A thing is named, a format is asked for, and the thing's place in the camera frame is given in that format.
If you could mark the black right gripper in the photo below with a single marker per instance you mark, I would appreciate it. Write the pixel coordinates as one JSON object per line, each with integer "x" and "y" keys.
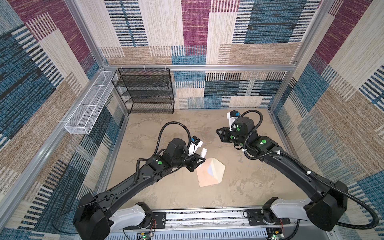
{"x": 224, "y": 131}

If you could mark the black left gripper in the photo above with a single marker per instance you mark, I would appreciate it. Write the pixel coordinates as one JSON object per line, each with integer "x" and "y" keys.
{"x": 193, "y": 164}

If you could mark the blue floral letter paper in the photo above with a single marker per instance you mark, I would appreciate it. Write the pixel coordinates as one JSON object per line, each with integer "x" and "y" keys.
{"x": 212, "y": 171}

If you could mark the pink envelope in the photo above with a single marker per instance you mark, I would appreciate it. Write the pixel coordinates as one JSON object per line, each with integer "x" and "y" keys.
{"x": 204, "y": 178}

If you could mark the white glue stick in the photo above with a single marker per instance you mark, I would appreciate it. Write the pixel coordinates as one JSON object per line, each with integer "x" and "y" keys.
{"x": 203, "y": 153}

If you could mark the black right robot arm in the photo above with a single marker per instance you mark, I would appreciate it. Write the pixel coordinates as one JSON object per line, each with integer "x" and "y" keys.
{"x": 326, "y": 201}

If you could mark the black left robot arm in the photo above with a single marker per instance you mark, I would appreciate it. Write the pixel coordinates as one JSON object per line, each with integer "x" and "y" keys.
{"x": 94, "y": 217}

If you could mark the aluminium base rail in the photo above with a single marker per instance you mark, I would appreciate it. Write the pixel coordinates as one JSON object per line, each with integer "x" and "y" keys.
{"x": 245, "y": 223}

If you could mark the black wire shelf rack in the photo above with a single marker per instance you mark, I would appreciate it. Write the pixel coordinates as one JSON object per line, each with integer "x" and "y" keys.
{"x": 145, "y": 90}

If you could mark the white wire mesh basket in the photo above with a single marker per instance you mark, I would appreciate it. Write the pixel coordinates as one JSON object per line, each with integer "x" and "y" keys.
{"x": 87, "y": 112}

